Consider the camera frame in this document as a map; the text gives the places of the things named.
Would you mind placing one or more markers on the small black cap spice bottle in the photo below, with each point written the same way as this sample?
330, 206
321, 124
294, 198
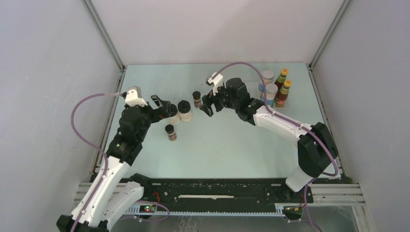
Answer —
197, 99

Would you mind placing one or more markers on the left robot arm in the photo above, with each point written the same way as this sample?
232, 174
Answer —
99, 211

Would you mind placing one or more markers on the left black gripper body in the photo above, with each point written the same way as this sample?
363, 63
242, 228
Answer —
146, 117

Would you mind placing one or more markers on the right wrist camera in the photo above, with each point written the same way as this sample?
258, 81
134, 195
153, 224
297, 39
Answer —
216, 81

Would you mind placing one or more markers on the blue label spice jar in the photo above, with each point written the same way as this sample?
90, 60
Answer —
269, 94
268, 77

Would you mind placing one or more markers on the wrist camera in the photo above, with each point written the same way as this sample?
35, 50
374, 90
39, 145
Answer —
216, 81
134, 96

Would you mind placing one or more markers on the right circuit board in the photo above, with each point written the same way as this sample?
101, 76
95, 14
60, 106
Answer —
293, 210

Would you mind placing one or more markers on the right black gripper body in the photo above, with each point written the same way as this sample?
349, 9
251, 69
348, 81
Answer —
222, 99

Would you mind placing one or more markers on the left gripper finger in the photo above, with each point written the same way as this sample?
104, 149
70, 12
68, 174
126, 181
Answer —
154, 114
164, 107

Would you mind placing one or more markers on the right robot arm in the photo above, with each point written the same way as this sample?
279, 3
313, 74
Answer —
316, 148

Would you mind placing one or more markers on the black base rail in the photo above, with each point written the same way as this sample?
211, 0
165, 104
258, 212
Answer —
259, 195

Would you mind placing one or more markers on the clear plastic organizer tray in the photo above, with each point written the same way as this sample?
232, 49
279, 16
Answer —
252, 88

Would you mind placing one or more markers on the left circuit board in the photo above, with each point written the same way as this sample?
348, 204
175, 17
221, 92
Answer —
147, 209

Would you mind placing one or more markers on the sauce bottle yellow cap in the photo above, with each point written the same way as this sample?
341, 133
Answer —
281, 78
282, 94

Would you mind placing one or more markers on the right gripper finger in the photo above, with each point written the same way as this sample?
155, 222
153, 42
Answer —
210, 95
207, 110

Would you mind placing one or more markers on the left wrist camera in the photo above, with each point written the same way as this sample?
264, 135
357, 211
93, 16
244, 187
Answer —
134, 96

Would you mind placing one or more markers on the circuit board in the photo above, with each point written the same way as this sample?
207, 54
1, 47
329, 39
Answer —
293, 210
147, 209

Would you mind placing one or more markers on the small dark pepper bottle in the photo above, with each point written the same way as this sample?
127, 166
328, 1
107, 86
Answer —
170, 130

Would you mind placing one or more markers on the black lid salt shaker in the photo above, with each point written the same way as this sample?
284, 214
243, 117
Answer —
185, 113
174, 118

